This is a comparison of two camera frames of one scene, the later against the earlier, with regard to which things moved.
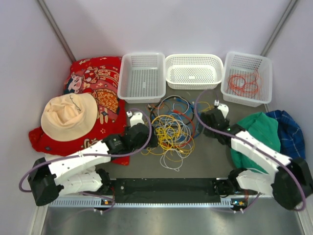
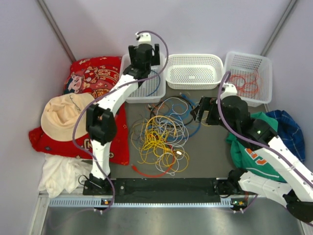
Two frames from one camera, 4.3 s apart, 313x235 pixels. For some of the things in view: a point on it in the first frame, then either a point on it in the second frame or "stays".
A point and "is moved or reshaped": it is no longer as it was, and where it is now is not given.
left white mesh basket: (142, 77) stays
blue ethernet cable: (186, 137) is moved or reshaped
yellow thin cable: (173, 142) is moved or reshaped
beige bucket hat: (68, 116) stays
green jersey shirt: (263, 127) stays
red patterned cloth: (98, 78) stays
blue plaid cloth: (291, 136) stays
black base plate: (165, 190) stays
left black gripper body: (139, 146) → (155, 58)
